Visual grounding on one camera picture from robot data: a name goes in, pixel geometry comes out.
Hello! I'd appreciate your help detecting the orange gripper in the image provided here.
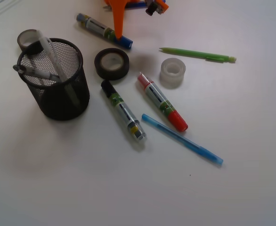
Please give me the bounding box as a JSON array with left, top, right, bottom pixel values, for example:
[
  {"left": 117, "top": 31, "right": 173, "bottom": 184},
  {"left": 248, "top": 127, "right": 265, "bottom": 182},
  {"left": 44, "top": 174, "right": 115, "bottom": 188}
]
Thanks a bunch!
[{"left": 105, "top": 0, "right": 169, "bottom": 40}]

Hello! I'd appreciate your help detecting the blue capped marker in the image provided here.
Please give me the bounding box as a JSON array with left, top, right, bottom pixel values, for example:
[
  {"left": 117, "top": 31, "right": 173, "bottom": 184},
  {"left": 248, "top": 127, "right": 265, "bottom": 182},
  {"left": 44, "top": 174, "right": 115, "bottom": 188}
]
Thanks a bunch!
[{"left": 76, "top": 13, "right": 133, "bottom": 49}]

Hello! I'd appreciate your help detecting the red capped marker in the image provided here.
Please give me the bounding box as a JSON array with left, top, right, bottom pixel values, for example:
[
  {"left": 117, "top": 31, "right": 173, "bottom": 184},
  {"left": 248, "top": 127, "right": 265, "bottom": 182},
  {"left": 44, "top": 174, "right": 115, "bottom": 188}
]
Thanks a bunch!
[{"left": 138, "top": 73, "right": 188, "bottom": 132}]

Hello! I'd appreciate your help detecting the black capped marker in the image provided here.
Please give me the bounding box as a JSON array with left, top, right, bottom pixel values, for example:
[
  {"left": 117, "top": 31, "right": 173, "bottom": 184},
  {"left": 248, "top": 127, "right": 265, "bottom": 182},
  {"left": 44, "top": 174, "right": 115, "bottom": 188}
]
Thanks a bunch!
[{"left": 101, "top": 80, "right": 146, "bottom": 142}]

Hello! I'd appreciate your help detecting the dark blue pen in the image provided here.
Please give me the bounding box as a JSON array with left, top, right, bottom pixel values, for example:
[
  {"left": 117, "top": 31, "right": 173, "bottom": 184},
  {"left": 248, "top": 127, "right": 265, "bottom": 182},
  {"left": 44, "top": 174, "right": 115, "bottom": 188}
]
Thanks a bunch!
[{"left": 125, "top": 0, "right": 147, "bottom": 9}]

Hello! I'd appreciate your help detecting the white pen in holder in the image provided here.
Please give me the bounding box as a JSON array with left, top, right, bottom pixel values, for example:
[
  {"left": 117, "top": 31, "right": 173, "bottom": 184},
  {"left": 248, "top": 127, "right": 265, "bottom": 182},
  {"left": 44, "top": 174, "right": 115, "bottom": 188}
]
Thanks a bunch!
[{"left": 37, "top": 30, "right": 80, "bottom": 108}]

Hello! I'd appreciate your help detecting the black mesh pen holder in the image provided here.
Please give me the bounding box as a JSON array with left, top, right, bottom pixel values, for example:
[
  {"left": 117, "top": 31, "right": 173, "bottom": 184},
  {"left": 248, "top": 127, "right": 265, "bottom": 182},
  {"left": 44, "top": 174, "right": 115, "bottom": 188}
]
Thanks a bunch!
[{"left": 19, "top": 38, "right": 90, "bottom": 121}]

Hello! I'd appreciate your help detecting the grey pen in holder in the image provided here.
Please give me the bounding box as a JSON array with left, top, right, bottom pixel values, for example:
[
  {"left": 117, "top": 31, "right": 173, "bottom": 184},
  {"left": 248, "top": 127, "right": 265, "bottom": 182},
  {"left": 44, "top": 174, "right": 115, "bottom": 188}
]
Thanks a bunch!
[{"left": 13, "top": 65, "right": 61, "bottom": 82}]

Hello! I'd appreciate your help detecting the light blue ballpoint pen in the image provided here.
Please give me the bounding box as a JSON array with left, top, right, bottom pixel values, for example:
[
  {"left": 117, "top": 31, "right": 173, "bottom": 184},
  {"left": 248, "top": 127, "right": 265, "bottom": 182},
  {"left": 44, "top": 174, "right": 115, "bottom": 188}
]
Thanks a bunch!
[{"left": 142, "top": 114, "right": 223, "bottom": 166}]

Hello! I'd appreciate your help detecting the black tape roll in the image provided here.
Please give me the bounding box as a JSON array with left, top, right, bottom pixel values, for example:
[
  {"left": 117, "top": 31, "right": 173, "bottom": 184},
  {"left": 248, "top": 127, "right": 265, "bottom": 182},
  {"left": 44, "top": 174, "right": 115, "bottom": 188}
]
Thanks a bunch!
[{"left": 94, "top": 48, "right": 130, "bottom": 81}]

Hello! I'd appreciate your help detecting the clear tape roll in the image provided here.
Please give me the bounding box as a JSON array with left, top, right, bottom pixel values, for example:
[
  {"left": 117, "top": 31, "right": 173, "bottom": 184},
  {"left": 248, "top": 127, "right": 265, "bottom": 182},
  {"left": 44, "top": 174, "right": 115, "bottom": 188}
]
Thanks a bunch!
[{"left": 160, "top": 58, "right": 186, "bottom": 88}]

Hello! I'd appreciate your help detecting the grey tape roll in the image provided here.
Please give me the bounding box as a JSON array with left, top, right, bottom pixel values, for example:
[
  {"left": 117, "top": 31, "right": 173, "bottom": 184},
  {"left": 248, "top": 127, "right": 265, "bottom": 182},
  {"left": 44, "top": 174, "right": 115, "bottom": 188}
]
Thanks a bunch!
[{"left": 17, "top": 29, "right": 43, "bottom": 55}]

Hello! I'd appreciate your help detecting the green mechanical pencil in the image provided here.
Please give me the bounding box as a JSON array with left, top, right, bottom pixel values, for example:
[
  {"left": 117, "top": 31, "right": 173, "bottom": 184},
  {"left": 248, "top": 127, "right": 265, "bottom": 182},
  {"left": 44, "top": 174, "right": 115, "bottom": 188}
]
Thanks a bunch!
[{"left": 160, "top": 48, "right": 236, "bottom": 63}]

